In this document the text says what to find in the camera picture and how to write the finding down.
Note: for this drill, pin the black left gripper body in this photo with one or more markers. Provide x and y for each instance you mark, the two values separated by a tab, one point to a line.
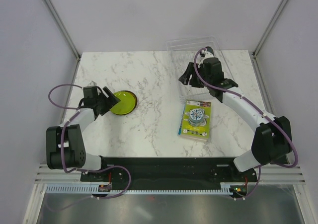
102	99

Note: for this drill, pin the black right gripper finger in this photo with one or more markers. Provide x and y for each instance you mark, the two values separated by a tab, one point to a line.
189	71
192	81

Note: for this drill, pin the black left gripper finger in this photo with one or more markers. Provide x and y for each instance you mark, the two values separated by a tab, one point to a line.
103	109
111	98

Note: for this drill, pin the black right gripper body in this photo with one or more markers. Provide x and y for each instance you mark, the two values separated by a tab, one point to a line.
201	72

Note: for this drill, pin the yellow brown patterned plate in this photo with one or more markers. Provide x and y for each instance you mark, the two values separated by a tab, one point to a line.
135	104

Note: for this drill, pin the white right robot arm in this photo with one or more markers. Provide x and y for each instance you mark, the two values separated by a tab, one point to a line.
272	135

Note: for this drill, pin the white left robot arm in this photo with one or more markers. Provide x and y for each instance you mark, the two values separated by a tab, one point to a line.
65	147

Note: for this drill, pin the dark green plate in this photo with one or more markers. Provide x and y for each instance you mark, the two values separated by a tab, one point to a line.
209	49

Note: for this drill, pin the green cover book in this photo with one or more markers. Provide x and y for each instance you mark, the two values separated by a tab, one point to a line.
195	120

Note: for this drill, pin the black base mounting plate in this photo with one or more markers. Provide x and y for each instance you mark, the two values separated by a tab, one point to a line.
169	172

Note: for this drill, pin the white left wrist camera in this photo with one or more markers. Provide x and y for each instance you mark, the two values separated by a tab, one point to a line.
92	83

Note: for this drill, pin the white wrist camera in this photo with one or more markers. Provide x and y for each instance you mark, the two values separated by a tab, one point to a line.
204	54
92	83

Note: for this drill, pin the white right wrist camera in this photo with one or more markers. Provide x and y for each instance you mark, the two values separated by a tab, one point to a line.
204	54

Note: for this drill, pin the white wire dish rack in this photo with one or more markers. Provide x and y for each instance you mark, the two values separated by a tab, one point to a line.
195	62

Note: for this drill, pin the white slotted cable duct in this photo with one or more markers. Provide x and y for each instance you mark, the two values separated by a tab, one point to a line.
99	189

